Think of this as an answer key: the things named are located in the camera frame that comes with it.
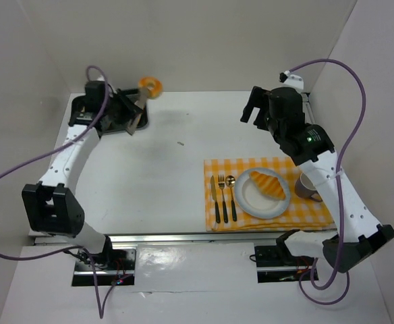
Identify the silver metal tongs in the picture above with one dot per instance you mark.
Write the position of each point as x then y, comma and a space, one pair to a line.
139, 119

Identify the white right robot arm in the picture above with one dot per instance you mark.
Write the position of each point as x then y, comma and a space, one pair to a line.
359, 233

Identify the yellow white checkered cloth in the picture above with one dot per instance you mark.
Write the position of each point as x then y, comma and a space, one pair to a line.
301, 213

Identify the ring donut bread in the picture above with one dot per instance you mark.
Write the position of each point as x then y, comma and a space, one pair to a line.
151, 87

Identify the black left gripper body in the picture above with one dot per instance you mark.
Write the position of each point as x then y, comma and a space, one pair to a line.
125, 110

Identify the gold black handled spoon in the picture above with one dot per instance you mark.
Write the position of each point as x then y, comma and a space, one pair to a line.
230, 182

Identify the black baking tray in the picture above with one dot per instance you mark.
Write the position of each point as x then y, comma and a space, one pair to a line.
76, 117

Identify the black handled fork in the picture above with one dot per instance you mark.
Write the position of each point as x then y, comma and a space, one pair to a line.
221, 183

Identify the striped triangular bread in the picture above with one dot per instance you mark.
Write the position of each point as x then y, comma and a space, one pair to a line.
268, 185

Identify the black handled knife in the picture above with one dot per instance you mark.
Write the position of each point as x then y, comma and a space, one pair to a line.
214, 197

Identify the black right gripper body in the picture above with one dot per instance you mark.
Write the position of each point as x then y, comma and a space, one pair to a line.
256, 105

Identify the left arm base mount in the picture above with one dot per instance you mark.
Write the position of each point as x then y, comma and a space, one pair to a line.
120, 271

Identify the aluminium rail front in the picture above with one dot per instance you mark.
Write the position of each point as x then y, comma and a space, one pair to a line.
189, 238

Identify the aluminium rail right side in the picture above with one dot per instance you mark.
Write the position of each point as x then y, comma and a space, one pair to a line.
307, 108

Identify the white round plate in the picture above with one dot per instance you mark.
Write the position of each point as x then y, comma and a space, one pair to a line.
256, 204

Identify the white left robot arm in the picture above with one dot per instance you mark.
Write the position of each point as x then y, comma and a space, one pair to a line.
50, 204

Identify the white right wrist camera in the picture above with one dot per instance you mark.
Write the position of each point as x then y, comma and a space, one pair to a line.
291, 80

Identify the aluminium rail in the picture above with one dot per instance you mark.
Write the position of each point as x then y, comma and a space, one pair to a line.
189, 238
307, 108

